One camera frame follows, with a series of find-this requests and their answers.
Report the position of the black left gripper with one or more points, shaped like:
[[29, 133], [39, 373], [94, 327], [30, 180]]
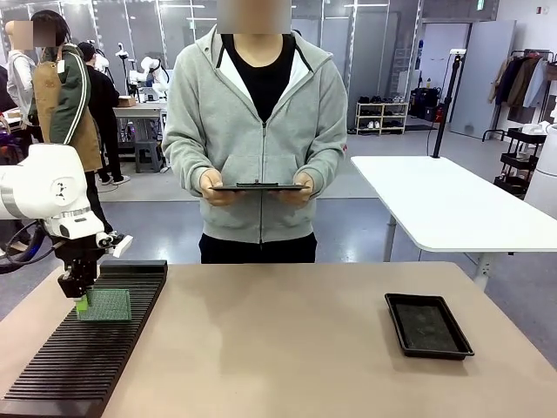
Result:
[[80, 261]]

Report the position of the green PCB board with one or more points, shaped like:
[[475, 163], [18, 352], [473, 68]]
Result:
[[109, 305]]

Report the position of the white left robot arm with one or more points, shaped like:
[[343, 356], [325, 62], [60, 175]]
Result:
[[39, 187]]

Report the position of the person's left forearm grey sleeve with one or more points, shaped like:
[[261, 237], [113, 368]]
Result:
[[326, 161]]

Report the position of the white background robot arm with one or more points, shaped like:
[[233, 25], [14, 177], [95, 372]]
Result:
[[154, 74]]

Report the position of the person's right forearm grey sleeve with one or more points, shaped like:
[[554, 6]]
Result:
[[183, 161]]

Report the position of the black slotted PCB rack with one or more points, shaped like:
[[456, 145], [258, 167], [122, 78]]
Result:
[[82, 348]]

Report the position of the person's right hand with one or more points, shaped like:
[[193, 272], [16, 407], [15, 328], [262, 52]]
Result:
[[215, 196]]

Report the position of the person's left hand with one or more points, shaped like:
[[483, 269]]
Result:
[[300, 196]]

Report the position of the grey plastic stool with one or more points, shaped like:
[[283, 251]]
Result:
[[149, 156]]

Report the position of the person in black clothes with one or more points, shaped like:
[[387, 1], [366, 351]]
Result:
[[104, 109]]

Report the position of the grey background workbench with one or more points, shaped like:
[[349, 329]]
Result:
[[139, 117]]

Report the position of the person with brown apron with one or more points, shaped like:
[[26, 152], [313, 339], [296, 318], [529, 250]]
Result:
[[65, 104]]

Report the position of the cardboard box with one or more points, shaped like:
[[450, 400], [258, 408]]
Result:
[[126, 102]]

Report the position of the person in grey hoodie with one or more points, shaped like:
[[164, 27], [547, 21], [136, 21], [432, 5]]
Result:
[[257, 143]]

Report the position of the wooden shoe rack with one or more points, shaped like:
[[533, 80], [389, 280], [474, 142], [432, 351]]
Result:
[[382, 118]]

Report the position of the black plastic tray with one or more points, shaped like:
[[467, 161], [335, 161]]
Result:
[[428, 326]]

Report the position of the white table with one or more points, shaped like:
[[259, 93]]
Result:
[[448, 204]]

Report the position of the black bags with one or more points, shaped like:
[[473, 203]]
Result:
[[426, 104]]

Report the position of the black utility cart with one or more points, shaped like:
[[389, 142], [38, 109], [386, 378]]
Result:
[[520, 161]]

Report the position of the coat rack with jackets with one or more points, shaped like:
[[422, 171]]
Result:
[[522, 82]]

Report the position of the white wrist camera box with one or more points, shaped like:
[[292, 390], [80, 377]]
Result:
[[118, 244]]

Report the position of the black camera pole stand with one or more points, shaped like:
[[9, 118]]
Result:
[[446, 104]]

